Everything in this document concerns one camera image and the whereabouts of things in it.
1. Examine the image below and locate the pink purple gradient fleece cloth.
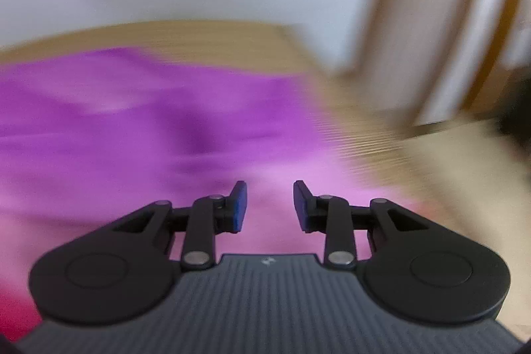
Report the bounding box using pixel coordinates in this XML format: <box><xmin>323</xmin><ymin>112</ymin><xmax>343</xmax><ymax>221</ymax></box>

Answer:
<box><xmin>0</xmin><ymin>47</ymin><xmax>428</xmax><ymax>342</ymax></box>

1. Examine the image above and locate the wooden door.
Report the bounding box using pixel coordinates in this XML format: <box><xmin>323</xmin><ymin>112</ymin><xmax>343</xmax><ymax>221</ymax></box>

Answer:
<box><xmin>365</xmin><ymin>0</ymin><xmax>531</xmax><ymax>126</ymax></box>

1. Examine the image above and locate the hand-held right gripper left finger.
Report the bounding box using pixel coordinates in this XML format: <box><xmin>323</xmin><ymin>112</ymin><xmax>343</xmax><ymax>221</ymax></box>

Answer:
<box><xmin>112</xmin><ymin>180</ymin><xmax>249</xmax><ymax>271</ymax></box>

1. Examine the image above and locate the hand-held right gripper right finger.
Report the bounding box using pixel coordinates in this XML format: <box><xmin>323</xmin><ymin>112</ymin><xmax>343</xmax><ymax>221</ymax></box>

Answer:
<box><xmin>293</xmin><ymin>180</ymin><xmax>430</xmax><ymax>271</ymax></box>

